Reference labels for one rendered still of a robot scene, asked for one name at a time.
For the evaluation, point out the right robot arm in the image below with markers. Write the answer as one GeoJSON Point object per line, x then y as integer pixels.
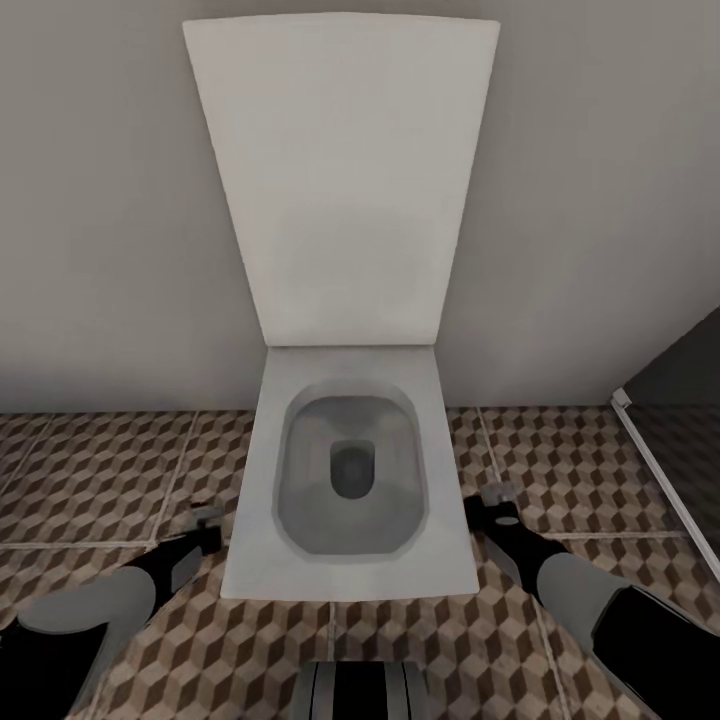
{"type": "Point", "coordinates": [662, 658]}

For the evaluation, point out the mousetrap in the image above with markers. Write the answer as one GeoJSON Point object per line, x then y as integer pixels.
{"type": "Point", "coordinates": [472, 501]}

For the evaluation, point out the door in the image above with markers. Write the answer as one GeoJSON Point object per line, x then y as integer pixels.
{"type": "Point", "coordinates": [675, 406]}

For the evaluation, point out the shower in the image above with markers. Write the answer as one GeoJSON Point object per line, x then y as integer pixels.
{"type": "Point", "coordinates": [686, 517]}

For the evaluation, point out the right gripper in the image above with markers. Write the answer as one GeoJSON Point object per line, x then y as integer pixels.
{"type": "Point", "coordinates": [477, 516]}

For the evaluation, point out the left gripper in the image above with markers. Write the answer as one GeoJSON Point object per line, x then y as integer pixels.
{"type": "Point", "coordinates": [209, 539]}

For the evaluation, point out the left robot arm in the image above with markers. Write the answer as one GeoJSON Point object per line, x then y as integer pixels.
{"type": "Point", "coordinates": [57, 649]}

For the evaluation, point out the toilet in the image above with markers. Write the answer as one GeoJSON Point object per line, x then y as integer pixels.
{"type": "Point", "coordinates": [345, 143]}

